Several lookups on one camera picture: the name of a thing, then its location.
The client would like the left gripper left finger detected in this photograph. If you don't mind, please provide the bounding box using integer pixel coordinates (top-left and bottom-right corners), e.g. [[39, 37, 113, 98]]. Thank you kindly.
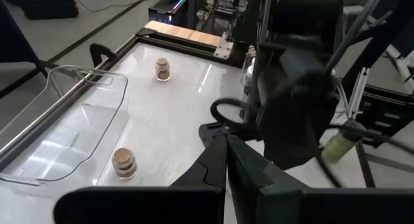
[[53, 135, 228, 224]]

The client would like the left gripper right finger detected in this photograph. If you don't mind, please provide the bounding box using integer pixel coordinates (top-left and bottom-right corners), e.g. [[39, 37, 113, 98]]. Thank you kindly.
[[225, 135, 414, 224]]

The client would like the small brown-lid spice jar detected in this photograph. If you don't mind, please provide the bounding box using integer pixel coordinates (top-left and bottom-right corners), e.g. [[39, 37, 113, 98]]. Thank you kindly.
[[111, 147, 138, 181], [155, 57, 171, 82]]

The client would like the black-lid green-label spice jar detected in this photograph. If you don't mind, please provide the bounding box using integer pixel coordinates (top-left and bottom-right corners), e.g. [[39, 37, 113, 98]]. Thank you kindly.
[[321, 119, 368, 164]]

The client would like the grey metal stand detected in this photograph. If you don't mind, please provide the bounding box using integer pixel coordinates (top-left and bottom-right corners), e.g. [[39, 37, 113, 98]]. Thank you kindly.
[[342, 42, 414, 121]]

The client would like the clear plastic bin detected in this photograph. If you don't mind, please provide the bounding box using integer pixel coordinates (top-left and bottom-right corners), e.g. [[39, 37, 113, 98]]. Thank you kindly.
[[239, 44, 261, 100], [0, 64, 129, 199]]

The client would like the silver mounting plate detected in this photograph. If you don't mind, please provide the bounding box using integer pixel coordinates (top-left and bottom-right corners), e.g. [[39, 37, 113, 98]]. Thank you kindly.
[[213, 32, 234, 60]]

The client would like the black computer tower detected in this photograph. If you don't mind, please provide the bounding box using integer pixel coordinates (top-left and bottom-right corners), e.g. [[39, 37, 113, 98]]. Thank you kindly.
[[147, 0, 191, 27]]

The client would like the black partition panel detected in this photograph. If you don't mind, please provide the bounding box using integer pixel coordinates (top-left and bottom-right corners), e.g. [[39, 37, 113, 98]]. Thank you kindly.
[[0, 0, 62, 98]]

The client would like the black floor case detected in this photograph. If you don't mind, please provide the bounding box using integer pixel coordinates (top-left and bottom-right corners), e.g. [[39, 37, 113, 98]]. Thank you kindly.
[[6, 0, 80, 21]]

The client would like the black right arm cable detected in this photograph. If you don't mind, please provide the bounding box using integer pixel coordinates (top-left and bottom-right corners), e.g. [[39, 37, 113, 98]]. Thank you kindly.
[[209, 97, 259, 133]]

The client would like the black cable hook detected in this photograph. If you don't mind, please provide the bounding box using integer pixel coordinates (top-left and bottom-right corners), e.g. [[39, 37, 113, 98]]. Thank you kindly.
[[89, 42, 119, 69]]

